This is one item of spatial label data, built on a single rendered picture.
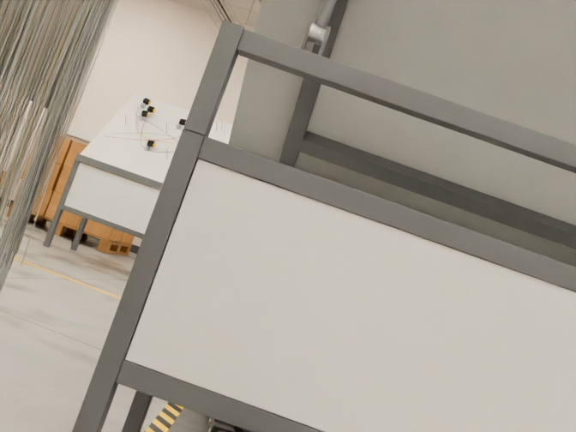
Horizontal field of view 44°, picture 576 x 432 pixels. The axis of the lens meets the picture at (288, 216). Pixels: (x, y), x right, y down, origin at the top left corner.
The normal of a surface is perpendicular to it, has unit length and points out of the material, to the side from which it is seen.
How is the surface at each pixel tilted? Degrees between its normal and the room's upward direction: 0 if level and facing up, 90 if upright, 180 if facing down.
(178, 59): 90
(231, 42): 90
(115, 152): 50
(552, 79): 135
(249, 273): 90
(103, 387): 90
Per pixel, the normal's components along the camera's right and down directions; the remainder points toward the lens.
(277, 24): -0.24, 0.62
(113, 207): -0.14, -0.10
